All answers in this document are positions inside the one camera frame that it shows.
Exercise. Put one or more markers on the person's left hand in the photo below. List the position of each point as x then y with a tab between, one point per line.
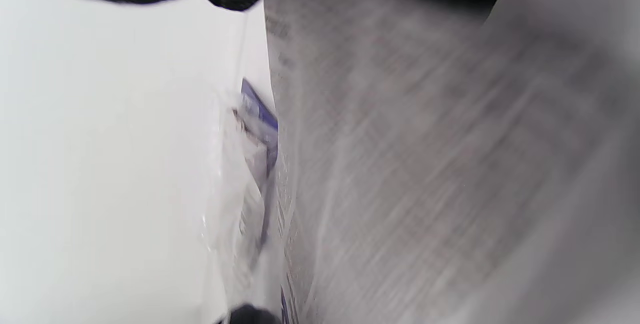
250	315

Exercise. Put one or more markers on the blue folder with clear sleeves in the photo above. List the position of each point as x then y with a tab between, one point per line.
260	119

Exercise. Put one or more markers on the newspaper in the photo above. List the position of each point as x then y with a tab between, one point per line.
450	164

